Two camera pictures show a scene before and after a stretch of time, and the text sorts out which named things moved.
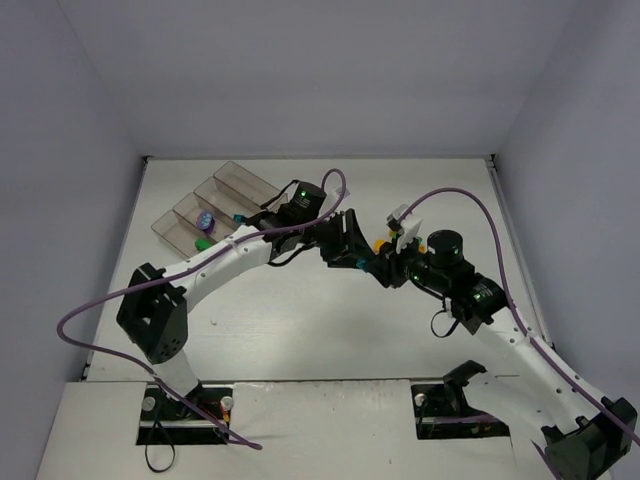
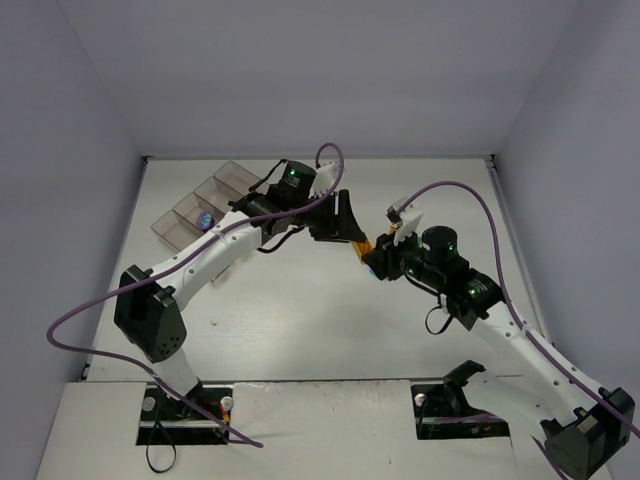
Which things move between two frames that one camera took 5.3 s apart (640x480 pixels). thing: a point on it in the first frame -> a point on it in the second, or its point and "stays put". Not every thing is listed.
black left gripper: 326,238 -> 330,216
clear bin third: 228,203 stays put
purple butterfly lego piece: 205,221 stays put
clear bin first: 180,232 stays put
